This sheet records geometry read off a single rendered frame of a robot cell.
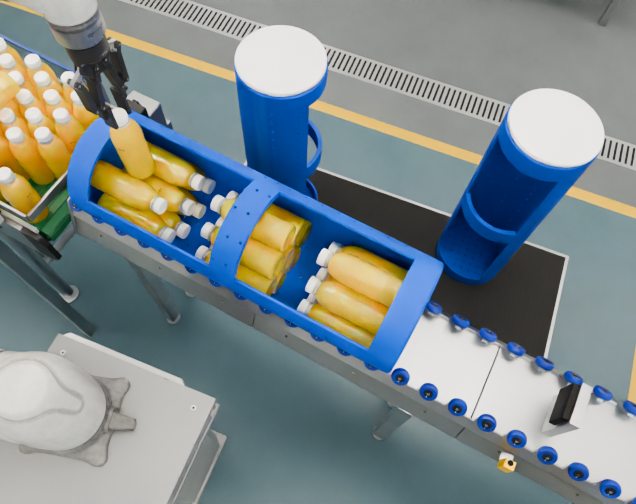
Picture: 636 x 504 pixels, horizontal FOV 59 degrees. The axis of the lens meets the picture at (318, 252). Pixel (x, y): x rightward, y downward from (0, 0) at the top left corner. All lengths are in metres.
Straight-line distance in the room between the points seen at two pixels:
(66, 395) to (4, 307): 1.67
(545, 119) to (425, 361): 0.79
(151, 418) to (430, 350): 0.69
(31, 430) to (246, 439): 1.34
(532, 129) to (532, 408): 0.77
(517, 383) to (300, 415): 1.07
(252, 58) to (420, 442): 1.56
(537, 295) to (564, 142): 0.93
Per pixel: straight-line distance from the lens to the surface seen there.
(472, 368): 1.48
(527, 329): 2.45
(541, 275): 2.56
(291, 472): 2.31
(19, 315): 2.70
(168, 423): 1.27
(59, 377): 1.08
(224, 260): 1.25
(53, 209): 1.75
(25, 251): 2.23
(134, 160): 1.37
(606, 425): 1.58
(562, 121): 1.80
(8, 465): 1.36
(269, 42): 1.81
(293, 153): 1.91
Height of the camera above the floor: 2.30
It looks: 65 degrees down
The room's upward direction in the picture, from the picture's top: 5 degrees clockwise
